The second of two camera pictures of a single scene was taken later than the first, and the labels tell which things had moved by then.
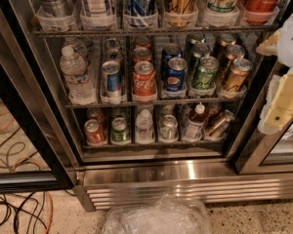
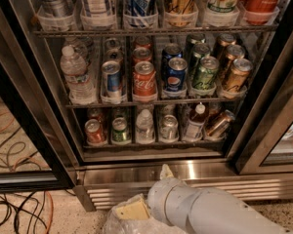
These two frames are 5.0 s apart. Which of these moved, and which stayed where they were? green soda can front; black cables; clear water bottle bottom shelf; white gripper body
Moved: white gripper body
Stayed: black cables; green soda can front; clear water bottle bottom shelf
